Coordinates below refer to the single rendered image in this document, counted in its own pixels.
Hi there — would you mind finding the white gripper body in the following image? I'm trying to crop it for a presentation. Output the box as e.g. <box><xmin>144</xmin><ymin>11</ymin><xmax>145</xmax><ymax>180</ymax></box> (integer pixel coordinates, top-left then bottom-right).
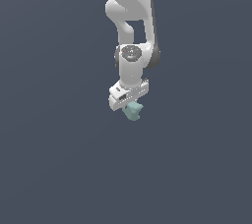
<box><xmin>108</xmin><ymin>78</ymin><xmax>150</xmax><ymax>111</ymax></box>

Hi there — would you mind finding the pale teal small object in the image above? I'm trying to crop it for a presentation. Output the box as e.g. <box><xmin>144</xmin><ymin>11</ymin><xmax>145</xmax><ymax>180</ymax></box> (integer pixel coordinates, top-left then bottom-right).
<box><xmin>121</xmin><ymin>100</ymin><xmax>145</xmax><ymax>122</ymax></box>

